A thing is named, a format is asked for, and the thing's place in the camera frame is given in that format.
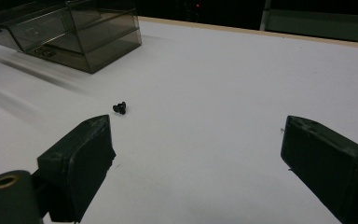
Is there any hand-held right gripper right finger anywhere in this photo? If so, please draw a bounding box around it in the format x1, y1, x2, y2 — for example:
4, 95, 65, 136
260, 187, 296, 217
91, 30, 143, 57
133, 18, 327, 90
280, 115, 358, 224

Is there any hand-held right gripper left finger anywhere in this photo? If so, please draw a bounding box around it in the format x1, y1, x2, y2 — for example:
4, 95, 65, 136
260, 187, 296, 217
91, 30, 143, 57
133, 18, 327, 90
36, 114, 117, 224

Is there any small black screw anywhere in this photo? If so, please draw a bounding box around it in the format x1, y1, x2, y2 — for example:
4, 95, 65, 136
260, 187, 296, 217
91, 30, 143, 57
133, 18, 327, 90
112, 101, 128, 116

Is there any smoked transparent drawer cabinet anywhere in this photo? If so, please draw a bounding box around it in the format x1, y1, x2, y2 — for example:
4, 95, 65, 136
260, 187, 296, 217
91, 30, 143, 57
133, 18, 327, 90
21, 0, 143, 75

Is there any white table board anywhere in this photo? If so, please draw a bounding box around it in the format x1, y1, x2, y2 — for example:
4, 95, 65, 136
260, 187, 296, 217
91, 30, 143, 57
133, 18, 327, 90
0, 17, 358, 224

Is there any light wooden table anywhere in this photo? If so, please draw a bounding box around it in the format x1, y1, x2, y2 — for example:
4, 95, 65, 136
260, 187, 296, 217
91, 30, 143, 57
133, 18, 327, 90
137, 16, 358, 51

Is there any dark equipment with red light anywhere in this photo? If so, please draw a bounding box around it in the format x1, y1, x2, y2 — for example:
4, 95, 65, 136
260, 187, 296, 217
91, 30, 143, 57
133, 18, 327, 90
173, 0, 218, 18

